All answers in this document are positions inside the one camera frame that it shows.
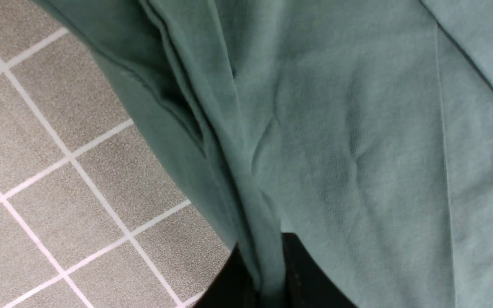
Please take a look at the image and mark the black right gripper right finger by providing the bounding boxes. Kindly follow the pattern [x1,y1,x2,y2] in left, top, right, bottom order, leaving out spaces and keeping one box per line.
[282,233,356,308]

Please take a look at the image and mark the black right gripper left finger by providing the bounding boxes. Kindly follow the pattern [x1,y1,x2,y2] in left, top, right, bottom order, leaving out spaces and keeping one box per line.
[194,244,259,308]

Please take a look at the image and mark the green long-sleeved shirt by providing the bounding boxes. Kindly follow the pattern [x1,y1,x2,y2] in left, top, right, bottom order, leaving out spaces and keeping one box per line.
[36,0,493,308]

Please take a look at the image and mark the grey checkered tablecloth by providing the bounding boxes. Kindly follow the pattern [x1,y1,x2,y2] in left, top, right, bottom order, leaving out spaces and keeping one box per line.
[0,0,228,308]

